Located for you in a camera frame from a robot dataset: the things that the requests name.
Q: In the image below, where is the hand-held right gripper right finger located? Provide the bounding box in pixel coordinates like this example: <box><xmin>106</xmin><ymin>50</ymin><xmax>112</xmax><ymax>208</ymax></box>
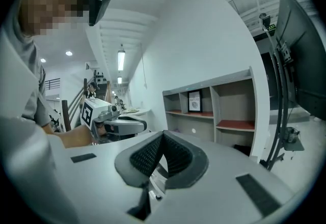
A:
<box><xmin>149</xmin><ymin>130</ymin><xmax>302</xmax><ymax>224</ymax></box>

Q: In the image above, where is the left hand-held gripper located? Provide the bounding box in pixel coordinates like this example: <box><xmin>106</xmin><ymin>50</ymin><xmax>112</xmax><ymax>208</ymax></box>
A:
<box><xmin>79</xmin><ymin>97</ymin><xmax>148</xmax><ymax>145</ymax></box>

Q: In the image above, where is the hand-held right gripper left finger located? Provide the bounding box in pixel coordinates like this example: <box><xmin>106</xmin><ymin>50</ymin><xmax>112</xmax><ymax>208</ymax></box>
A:
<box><xmin>50</xmin><ymin>130</ymin><xmax>165</xmax><ymax>224</ymax></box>

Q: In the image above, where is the person's left forearm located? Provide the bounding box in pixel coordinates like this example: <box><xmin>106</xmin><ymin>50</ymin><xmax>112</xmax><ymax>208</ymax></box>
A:
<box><xmin>54</xmin><ymin>124</ymin><xmax>93</xmax><ymax>149</ymax></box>

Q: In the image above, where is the person's left hand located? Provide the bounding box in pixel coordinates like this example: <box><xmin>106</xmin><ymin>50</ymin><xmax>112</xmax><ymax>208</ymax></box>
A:
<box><xmin>94</xmin><ymin>121</ymin><xmax>108</xmax><ymax>140</ymax></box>

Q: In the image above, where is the white rounded counter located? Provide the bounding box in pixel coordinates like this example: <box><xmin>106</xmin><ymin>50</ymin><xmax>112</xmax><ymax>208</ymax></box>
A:
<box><xmin>119</xmin><ymin>107</ymin><xmax>151</xmax><ymax>120</ymax></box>

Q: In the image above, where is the staircase railing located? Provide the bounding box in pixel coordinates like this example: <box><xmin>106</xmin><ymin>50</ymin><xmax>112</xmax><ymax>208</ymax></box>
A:
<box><xmin>45</xmin><ymin>77</ymin><xmax>113</xmax><ymax>132</ymax></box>

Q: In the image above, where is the black framed picture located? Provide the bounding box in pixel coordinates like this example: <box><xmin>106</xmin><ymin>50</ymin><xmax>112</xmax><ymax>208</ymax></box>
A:
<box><xmin>187</xmin><ymin>89</ymin><xmax>204</xmax><ymax>114</ymax></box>

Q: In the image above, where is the wooden shelf unit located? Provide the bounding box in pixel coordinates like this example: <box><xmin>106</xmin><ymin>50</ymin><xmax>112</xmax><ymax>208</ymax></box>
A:
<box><xmin>162</xmin><ymin>66</ymin><xmax>257</xmax><ymax>163</ymax></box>

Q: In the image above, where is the black screen stand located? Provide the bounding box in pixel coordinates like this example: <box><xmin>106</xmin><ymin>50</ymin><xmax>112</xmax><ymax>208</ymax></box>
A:
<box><xmin>259</xmin><ymin>13</ymin><xmax>307</xmax><ymax>171</ymax></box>

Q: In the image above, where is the grey printed t-shirt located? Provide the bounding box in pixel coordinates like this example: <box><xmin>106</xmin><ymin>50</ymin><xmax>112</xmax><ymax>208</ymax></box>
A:
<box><xmin>0</xmin><ymin>18</ymin><xmax>55</xmax><ymax>127</ymax></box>

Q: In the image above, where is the large black screen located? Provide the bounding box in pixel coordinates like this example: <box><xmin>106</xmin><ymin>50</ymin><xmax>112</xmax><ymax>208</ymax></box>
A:
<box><xmin>269</xmin><ymin>0</ymin><xmax>326</xmax><ymax>122</ymax></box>

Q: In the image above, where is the person's head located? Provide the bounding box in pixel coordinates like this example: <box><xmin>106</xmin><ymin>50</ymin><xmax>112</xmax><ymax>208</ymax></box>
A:
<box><xmin>18</xmin><ymin>0</ymin><xmax>103</xmax><ymax>38</ymax></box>

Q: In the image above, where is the green exit sign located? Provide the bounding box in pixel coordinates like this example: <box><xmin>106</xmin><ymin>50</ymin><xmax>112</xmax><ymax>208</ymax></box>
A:
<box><xmin>262</xmin><ymin>22</ymin><xmax>277</xmax><ymax>32</ymax></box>

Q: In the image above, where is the grey wall cable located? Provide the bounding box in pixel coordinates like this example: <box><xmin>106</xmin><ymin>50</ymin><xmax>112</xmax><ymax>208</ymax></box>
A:
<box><xmin>140</xmin><ymin>42</ymin><xmax>148</xmax><ymax>90</ymax></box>

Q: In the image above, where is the black head camera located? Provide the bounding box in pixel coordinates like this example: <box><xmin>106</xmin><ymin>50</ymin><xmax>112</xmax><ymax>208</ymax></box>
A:
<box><xmin>88</xmin><ymin>0</ymin><xmax>113</xmax><ymax>27</ymax></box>

